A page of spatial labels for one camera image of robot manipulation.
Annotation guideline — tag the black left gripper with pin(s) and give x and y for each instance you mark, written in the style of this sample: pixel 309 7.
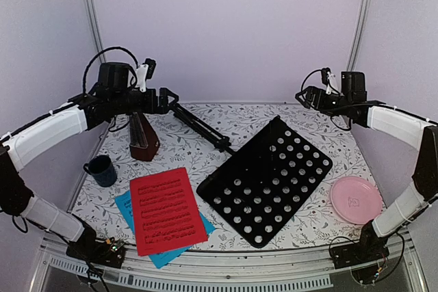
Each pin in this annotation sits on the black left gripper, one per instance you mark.
pixel 163 107

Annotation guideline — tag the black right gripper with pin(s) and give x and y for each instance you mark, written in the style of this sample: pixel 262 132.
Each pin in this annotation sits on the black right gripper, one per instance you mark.
pixel 311 91

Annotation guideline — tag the black music stand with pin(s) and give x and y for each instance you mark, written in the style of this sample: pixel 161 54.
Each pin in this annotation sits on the black music stand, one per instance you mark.
pixel 264 183

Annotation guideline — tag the red sheet music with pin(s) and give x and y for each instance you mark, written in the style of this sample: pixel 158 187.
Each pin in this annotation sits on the red sheet music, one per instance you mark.
pixel 165 212

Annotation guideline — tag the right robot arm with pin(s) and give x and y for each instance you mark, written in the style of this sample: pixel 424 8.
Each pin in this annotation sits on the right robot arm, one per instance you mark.
pixel 418 132

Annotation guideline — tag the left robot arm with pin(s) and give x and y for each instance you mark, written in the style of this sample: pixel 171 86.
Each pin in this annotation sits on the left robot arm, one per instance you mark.
pixel 120 89

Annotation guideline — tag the brown wooden metronome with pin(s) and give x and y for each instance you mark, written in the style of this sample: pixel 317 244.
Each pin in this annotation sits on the brown wooden metronome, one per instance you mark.
pixel 144 142

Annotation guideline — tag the dark blue mug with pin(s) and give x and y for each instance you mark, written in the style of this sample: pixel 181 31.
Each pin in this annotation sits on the dark blue mug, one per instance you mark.
pixel 102 170

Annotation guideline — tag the pink plastic plate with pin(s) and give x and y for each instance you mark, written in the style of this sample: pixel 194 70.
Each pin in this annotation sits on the pink plastic plate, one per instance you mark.
pixel 355 200

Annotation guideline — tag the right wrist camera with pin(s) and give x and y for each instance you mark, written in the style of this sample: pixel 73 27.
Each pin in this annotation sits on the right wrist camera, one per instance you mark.
pixel 328 79

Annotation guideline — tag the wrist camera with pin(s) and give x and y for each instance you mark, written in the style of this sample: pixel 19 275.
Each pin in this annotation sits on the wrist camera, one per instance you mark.
pixel 144 72
pixel 328 79

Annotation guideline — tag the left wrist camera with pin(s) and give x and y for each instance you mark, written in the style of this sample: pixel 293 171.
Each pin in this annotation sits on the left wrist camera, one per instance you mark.
pixel 144 72

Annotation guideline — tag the right aluminium frame post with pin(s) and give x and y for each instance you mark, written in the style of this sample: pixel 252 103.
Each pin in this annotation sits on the right aluminium frame post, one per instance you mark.
pixel 364 7

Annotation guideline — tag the aluminium frame post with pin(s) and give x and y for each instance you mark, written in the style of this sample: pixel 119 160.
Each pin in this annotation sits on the aluminium frame post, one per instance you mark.
pixel 364 7
pixel 93 24

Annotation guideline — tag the left aluminium frame post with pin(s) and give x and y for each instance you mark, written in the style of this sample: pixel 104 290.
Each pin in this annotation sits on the left aluminium frame post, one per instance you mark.
pixel 93 24

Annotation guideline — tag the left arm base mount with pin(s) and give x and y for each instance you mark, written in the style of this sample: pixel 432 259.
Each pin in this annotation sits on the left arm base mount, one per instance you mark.
pixel 97 252

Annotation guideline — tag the front aluminium rail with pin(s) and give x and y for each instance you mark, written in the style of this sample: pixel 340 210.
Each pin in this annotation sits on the front aluminium rail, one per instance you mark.
pixel 306 269

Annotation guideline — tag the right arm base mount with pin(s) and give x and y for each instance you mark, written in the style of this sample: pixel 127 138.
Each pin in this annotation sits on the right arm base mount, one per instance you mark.
pixel 345 252

